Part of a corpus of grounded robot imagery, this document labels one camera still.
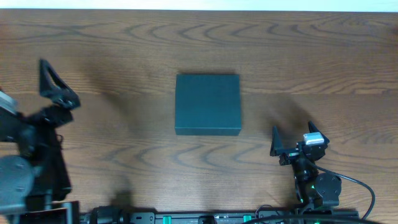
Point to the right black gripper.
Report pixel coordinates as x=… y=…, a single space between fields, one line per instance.
x=277 y=150

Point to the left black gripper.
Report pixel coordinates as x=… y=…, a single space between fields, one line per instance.
x=58 y=109

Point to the dark green box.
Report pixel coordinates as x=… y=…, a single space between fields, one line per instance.
x=208 y=105

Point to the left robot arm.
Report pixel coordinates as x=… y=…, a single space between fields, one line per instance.
x=35 y=182

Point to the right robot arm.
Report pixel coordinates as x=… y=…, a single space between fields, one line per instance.
x=315 y=190

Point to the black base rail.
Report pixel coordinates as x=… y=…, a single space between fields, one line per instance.
x=217 y=217

